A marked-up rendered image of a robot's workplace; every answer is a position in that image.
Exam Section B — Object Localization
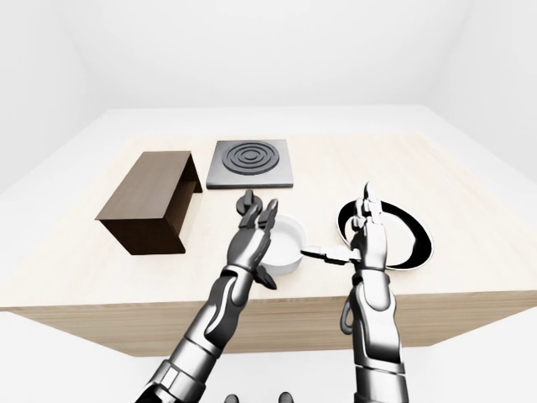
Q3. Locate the black plate with white rim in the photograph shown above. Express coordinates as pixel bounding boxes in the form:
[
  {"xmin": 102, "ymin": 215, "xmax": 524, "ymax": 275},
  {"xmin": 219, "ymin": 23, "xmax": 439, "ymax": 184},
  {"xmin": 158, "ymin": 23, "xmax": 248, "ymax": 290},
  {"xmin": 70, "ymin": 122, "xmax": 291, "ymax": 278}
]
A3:
[{"xmin": 336, "ymin": 199, "xmax": 434, "ymax": 272}]

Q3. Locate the round black stove knob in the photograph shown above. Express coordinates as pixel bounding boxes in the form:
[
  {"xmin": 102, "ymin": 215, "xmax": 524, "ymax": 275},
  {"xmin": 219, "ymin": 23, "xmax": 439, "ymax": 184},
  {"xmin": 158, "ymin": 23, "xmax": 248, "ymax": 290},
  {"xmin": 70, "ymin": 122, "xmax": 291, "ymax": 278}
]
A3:
[{"xmin": 236, "ymin": 189, "xmax": 263, "ymax": 217}]

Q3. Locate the flat grey stove plate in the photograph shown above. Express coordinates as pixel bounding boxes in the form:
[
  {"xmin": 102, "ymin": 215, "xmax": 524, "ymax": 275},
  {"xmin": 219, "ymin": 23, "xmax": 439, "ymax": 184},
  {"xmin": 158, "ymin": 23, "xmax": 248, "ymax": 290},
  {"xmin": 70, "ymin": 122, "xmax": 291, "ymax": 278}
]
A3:
[{"xmin": 206, "ymin": 139, "xmax": 295, "ymax": 191}]

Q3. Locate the dark brown wooden cabinet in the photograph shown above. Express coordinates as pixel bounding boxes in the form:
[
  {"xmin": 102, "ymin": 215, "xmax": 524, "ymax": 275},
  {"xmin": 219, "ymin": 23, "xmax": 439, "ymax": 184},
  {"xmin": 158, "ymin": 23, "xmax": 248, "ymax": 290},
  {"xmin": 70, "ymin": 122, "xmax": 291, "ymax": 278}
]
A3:
[{"xmin": 95, "ymin": 150, "xmax": 205, "ymax": 256}]

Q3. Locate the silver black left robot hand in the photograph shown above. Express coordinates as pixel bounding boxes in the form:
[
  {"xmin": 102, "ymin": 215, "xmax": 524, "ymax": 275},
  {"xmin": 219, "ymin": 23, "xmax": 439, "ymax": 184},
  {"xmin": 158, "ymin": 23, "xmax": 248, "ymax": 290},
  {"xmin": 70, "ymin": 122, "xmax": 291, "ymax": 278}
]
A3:
[{"xmin": 226, "ymin": 197, "xmax": 280, "ymax": 291}]

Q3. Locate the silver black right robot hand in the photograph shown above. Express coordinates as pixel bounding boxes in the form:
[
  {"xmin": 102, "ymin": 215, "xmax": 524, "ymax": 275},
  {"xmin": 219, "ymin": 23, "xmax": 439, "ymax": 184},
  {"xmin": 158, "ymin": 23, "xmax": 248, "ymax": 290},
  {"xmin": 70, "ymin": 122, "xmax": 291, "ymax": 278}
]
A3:
[{"xmin": 300, "ymin": 181, "xmax": 389, "ymax": 274}]

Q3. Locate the white bowl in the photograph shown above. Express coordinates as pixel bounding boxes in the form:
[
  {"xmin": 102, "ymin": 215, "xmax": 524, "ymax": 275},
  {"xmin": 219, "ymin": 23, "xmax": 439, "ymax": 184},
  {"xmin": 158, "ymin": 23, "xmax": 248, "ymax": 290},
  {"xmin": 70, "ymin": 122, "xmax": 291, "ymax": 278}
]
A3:
[{"xmin": 259, "ymin": 214, "xmax": 308, "ymax": 276}]

